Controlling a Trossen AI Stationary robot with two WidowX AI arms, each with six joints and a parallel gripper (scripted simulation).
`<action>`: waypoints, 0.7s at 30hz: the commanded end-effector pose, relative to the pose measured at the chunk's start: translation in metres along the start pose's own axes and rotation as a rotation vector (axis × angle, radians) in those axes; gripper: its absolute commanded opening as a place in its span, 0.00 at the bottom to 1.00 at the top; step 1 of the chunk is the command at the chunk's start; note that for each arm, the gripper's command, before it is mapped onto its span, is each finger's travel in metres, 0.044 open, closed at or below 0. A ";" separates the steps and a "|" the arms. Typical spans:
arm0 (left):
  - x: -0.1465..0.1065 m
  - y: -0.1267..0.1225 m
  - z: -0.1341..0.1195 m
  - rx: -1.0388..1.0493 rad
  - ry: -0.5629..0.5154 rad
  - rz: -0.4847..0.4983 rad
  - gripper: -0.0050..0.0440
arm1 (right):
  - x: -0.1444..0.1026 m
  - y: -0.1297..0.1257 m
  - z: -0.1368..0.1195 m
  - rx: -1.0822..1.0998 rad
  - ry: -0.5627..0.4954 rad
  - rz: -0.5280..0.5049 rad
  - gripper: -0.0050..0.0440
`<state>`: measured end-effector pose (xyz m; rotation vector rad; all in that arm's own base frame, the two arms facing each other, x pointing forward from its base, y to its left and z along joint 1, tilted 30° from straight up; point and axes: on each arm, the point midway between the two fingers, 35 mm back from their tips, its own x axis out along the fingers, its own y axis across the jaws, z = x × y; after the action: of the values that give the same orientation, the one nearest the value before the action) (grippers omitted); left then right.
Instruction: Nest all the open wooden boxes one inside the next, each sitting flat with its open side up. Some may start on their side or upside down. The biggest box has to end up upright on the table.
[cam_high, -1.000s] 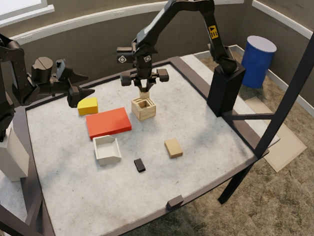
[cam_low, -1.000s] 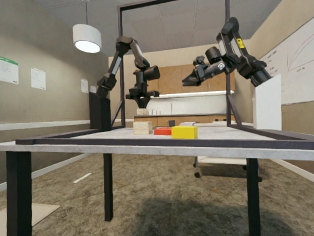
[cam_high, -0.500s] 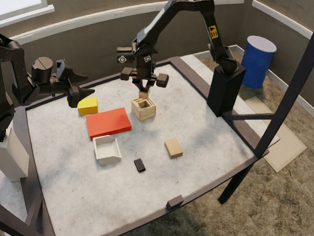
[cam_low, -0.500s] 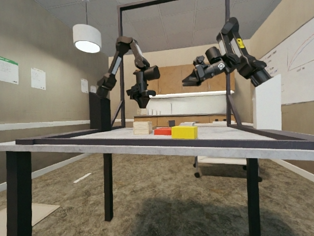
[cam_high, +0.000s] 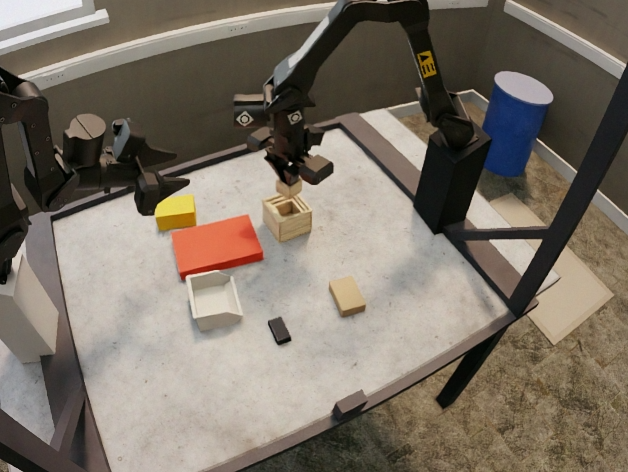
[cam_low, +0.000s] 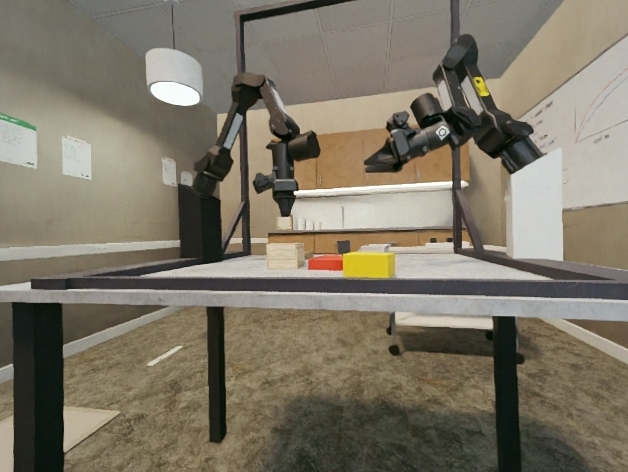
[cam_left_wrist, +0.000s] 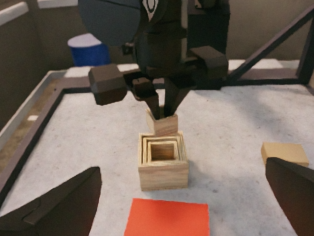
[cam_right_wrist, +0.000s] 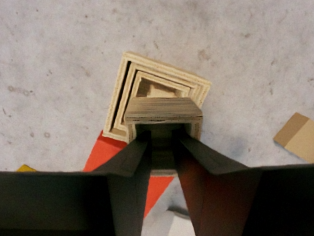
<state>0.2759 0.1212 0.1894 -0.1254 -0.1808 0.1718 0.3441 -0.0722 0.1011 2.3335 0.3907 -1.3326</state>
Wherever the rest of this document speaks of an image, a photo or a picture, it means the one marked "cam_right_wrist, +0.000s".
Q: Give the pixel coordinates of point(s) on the yellow rectangular block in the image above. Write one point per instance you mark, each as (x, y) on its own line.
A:
(25, 168)

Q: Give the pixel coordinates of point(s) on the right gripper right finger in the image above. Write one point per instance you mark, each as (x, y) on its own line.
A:
(227, 198)

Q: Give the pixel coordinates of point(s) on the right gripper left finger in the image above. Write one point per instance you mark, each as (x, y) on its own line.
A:
(106, 202)

